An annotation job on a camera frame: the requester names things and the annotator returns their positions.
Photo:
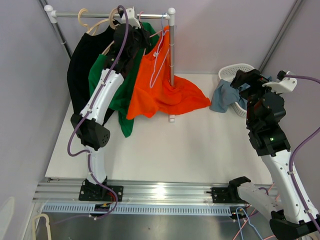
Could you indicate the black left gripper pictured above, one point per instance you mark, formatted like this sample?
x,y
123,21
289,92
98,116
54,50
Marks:
x,y
144,35

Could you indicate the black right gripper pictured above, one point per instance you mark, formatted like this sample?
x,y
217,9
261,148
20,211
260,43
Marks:
x,y
256,81

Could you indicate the grey-blue t shirt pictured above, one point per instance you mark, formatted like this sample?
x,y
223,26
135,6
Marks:
x,y
225,95

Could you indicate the orange t shirt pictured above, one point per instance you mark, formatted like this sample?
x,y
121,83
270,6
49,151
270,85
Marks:
x,y
153,91

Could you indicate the pink wire hanger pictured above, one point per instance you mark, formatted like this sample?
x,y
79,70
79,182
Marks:
x,y
153,38
255,220

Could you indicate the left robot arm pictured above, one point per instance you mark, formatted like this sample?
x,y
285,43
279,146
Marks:
x,y
118,62

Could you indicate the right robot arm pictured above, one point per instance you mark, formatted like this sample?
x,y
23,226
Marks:
x,y
295,216

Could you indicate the beige wooden hanger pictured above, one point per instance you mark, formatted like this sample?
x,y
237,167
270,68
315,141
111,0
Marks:
x,y
112,26
90,30

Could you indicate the black t shirt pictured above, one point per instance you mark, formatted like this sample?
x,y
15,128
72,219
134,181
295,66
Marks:
x,y
85,67

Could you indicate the green t shirt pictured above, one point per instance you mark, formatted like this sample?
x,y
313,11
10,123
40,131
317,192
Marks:
x,y
122,98

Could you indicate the white perforated plastic basket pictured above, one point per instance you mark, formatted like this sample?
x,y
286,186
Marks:
x,y
228,73

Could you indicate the metal clothes rack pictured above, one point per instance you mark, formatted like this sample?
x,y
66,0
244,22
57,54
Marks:
x,y
170,15

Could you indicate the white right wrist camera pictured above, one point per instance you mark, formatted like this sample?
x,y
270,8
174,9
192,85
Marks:
x,y
282,84

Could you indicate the pink wire hanger on floor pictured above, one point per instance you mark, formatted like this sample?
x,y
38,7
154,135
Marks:
x,y
255,220

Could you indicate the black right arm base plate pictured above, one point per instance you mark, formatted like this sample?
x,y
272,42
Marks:
x,y
224,195

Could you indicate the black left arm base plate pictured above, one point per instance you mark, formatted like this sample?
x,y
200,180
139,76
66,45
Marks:
x,y
93,192

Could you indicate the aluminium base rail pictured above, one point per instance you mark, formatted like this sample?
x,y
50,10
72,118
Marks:
x,y
135,192

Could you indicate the white slotted cable duct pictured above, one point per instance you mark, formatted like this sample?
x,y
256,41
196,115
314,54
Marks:
x,y
138,209

